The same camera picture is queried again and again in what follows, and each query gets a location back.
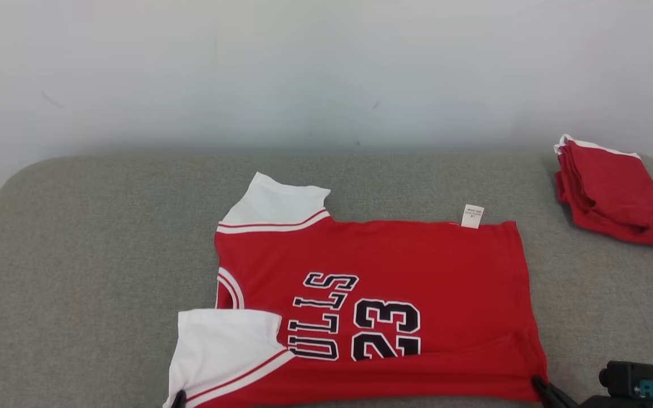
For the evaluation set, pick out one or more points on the red jersey with white sleeves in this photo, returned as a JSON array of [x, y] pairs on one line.
[[417, 255]]

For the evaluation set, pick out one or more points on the red shorts with white stripe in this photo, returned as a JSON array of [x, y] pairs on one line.
[[615, 192]]

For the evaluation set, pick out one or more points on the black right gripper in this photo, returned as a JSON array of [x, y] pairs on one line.
[[615, 403]]

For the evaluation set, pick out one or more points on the grey fabric sofa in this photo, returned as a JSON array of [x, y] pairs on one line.
[[77, 283]]

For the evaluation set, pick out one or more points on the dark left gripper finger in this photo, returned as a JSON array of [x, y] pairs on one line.
[[178, 401]]

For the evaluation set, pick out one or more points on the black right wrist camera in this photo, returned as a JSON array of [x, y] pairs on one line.
[[627, 377]]

